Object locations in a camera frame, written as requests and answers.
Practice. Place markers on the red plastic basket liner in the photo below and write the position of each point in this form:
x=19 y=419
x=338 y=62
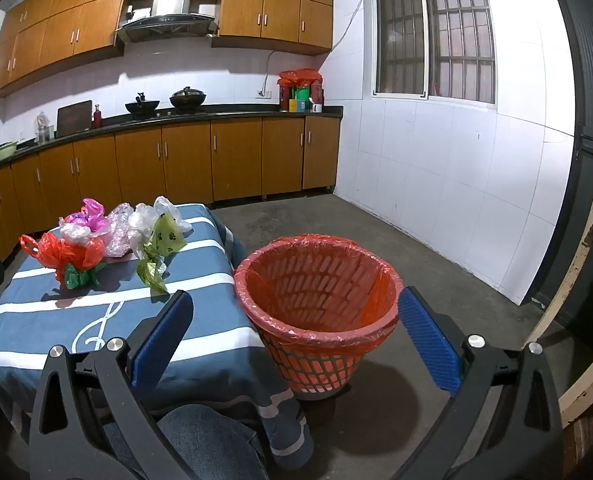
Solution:
x=382 y=287

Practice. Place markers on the wall socket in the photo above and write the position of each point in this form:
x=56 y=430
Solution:
x=264 y=94

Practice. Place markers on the red plastic bag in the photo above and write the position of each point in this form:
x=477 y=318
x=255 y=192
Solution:
x=56 y=255

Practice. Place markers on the large white plastic bag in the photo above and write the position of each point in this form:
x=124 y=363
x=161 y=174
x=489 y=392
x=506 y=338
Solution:
x=140 y=224

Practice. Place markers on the black wok with lid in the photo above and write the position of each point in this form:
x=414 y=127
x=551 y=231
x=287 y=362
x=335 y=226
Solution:
x=188 y=99

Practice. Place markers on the dark door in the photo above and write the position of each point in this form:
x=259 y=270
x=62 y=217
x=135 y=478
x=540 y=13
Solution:
x=589 y=110

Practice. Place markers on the clear crinkled plastic bag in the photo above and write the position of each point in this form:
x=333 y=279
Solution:
x=119 y=232

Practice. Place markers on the blue white striped tablecloth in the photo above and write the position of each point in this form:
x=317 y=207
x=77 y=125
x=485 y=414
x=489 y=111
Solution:
x=216 y=270

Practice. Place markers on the red covered container rack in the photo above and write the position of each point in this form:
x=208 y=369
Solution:
x=299 y=77

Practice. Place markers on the glass jar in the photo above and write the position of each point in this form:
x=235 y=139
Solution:
x=44 y=130

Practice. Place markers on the small white plastic bag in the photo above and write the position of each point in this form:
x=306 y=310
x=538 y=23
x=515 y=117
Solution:
x=76 y=234

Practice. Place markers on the steel range hood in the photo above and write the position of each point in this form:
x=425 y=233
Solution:
x=169 y=15

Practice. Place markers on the brown cutting board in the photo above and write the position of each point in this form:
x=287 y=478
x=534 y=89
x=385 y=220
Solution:
x=74 y=118

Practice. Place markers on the dark green plastic bag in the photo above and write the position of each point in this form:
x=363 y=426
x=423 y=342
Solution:
x=79 y=277

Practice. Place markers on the black wok with ladle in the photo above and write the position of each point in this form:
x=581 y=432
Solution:
x=142 y=106

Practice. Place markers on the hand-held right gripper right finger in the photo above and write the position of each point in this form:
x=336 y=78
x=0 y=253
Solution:
x=429 y=340

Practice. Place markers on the wooden base cabinets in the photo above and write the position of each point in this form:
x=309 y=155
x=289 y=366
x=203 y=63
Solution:
x=186 y=165

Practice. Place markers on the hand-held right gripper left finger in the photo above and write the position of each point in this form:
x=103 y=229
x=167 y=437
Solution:
x=160 y=337

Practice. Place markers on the barred window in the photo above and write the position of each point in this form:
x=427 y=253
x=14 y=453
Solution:
x=456 y=35

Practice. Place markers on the black kitchen countertop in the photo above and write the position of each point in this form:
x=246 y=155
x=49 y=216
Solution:
x=236 y=110

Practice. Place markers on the pink plastic bag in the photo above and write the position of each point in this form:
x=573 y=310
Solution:
x=95 y=211

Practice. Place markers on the light green printed plastic bag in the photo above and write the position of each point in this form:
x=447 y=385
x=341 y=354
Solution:
x=165 y=232

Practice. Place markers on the green basin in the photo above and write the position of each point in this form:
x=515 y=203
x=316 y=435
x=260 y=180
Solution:
x=4 y=151

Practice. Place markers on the person's jeans leg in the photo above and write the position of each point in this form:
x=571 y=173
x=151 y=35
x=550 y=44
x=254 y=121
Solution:
x=201 y=440

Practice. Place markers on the orange plastic slotted waste basket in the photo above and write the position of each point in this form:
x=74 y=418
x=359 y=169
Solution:
x=321 y=372

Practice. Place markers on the wooden wall cabinets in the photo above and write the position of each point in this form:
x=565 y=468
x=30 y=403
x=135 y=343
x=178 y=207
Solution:
x=276 y=5

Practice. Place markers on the red bottle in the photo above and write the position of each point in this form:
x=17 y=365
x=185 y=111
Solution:
x=97 y=117

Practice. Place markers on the green box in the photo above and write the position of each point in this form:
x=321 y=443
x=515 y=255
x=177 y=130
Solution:
x=303 y=97

